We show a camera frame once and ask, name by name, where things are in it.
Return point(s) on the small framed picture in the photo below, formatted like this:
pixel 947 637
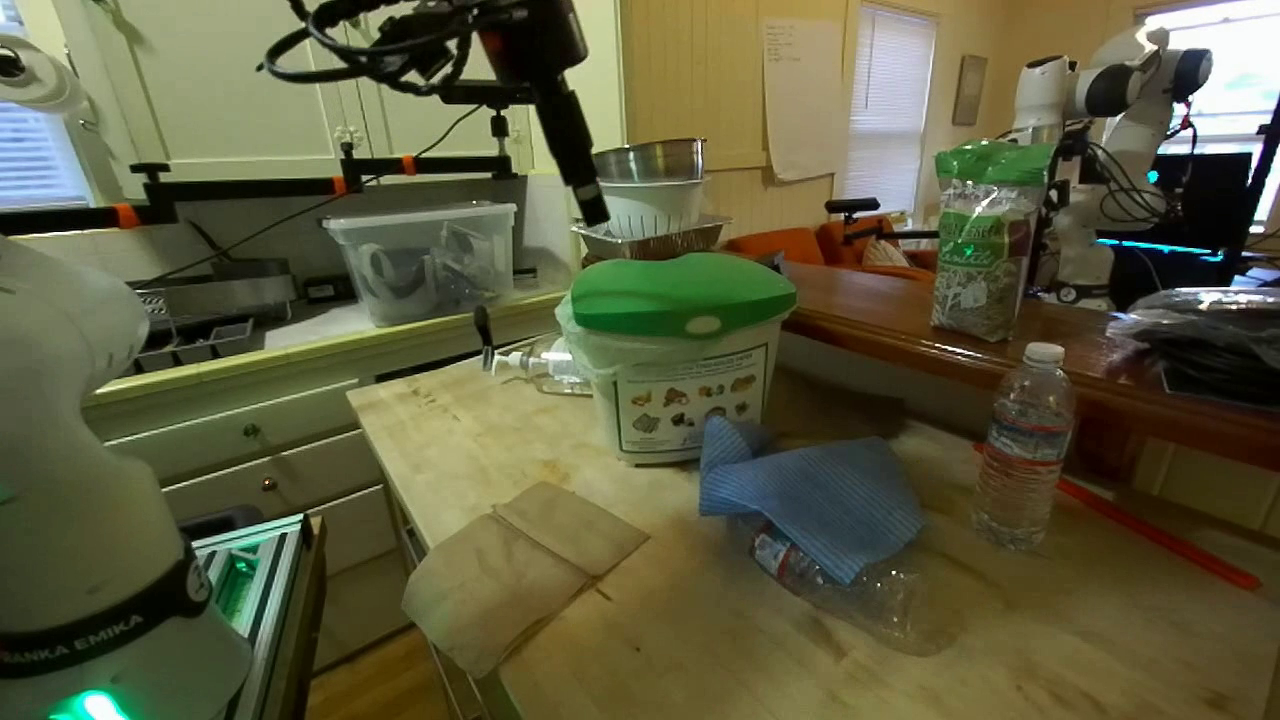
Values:
pixel 970 89

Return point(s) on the orange chair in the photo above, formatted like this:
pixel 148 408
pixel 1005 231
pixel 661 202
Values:
pixel 801 247

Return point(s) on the bright window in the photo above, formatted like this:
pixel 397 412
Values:
pixel 1242 64

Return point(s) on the white bowl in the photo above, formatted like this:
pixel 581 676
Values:
pixel 649 207

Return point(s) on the grey plastic bags pile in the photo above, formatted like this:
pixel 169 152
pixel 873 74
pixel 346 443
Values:
pixel 1201 333

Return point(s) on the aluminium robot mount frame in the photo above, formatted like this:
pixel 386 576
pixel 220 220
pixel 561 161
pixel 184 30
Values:
pixel 265 587

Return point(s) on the black rail with orange clamps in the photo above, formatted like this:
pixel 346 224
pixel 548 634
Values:
pixel 265 185

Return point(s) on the window with white blinds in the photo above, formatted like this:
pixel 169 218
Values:
pixel 889 106

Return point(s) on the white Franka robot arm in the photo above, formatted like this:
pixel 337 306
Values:
pixel 64 464

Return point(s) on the upright clear water bottle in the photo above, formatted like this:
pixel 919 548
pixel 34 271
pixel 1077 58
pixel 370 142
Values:
pixel 1024 455

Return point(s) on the white paper sheet on wall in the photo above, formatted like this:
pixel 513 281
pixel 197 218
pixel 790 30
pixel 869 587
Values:
pixel 805 93

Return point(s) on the white drawer cabinet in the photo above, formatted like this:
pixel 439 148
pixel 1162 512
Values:
pixel 243 443

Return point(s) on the brown wooden counter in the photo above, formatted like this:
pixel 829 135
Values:
pixel 880 323

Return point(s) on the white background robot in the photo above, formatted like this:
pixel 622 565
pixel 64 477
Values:
pixel 1135 93

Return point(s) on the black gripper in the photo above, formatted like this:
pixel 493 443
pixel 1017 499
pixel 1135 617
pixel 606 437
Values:
pixel 535 40

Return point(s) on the clear plastic storage container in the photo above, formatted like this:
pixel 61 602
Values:
pixel 423 263

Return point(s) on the grey metal tray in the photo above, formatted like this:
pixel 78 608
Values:
pixel 220 306

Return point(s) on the green clear plastic bag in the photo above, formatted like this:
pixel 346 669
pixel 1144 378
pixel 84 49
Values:
pixel 982 243

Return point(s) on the black monitor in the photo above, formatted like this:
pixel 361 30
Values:
pixel 1201 202

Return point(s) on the white bin with green lid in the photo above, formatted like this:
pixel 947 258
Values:
pixel 682 302

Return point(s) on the small window with blinds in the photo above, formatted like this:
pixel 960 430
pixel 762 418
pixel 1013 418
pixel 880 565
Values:
pixel 38 161

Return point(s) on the stainless steel bowl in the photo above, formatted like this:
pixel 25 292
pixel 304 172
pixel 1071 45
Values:
pixel 649 161

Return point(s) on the crushed clear plastic bottle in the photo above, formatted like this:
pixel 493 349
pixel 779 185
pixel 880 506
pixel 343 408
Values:
pixel 893 604

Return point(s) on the blue striped cloth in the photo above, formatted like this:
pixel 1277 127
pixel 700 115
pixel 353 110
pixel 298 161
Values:
pixel 824 500

